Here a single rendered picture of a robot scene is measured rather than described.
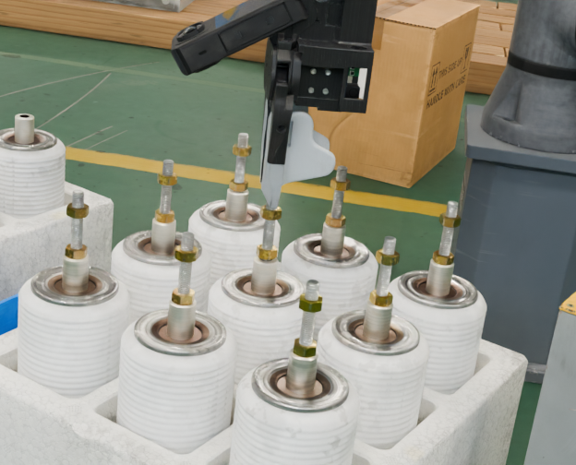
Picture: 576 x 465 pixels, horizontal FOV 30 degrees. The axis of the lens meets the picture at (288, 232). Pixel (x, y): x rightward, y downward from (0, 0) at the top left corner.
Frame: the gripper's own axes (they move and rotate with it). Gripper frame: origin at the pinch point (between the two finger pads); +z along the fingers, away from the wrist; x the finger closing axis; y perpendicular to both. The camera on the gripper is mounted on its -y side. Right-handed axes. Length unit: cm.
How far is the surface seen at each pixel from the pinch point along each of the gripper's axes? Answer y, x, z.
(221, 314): -3.1, -2.9, 10.9
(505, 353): 25.6, 3.2, 16.6
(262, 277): 0.4, -1.1, 7.9
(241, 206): -0.7, 15.6, 7.9
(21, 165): -25.0, 31.0, 10.9
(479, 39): 72, 194, 27
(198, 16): -3, 191, 27
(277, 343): 2.0, -4.5, 12.6
